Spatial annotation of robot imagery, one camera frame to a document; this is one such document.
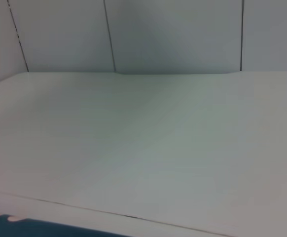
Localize teal blue t-shirt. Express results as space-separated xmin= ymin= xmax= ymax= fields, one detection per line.
xmin=0 ymin=212 xmax=141 ymax=237

